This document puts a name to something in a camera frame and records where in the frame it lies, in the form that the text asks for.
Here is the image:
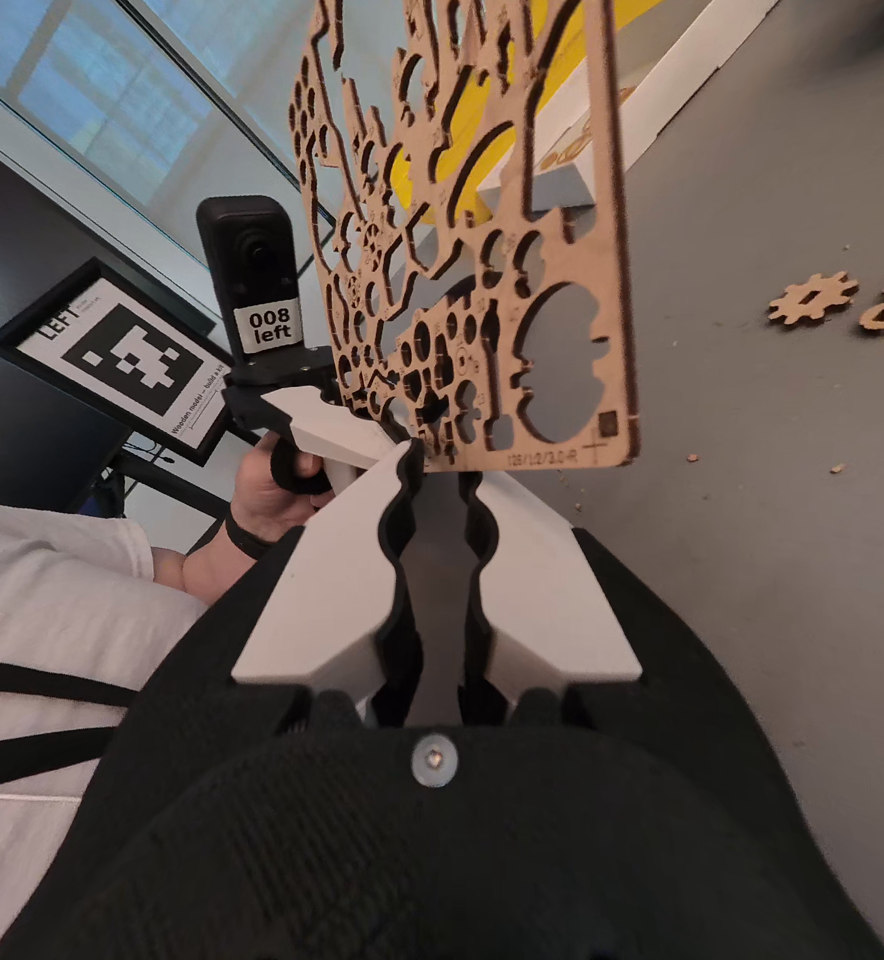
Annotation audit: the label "small wooden gear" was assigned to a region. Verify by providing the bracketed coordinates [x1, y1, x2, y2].
[768, 271, 859, 327]

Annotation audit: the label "black shoulder strap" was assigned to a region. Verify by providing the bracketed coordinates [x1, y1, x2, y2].
[0, 656, 137, 794]

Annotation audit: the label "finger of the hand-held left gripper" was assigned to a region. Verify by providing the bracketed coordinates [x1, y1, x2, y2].
[260, 384, 404, 492]

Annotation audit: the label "person's left hand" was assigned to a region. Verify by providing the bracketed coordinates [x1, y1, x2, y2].
[229, 436, 338, 541]

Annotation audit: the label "person's white t-shirt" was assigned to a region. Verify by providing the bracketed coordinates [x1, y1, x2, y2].
[0, 496, 210, 960]

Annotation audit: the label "bunch of tan rubber bands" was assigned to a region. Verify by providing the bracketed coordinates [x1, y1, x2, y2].
[538, 86, 634, 172]

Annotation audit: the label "black wristband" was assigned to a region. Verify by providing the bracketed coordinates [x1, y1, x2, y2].
[224, 506, 278, 562]

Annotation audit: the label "laser-cut wooden parts sheet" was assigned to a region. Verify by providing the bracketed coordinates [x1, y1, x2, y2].
[288, 0, 641, 474]

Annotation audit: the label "black framed marker sign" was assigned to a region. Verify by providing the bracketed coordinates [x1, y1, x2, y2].
[0, 257, 239, 519]

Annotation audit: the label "yellow stacked storage bins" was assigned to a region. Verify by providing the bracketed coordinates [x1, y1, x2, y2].
[385, 0, 724, 226]

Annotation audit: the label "white cardboard tray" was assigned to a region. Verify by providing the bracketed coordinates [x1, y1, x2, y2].
[479, 0, 782, 219]

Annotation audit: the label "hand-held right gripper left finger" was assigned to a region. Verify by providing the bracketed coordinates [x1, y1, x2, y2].
[230, 439, 423, 727]

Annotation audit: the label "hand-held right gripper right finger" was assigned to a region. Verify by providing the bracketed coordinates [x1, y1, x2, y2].
[458, 471, 644, 725]

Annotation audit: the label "person's left forearm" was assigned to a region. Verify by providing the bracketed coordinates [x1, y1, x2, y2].
[151, 536, 263, 610]

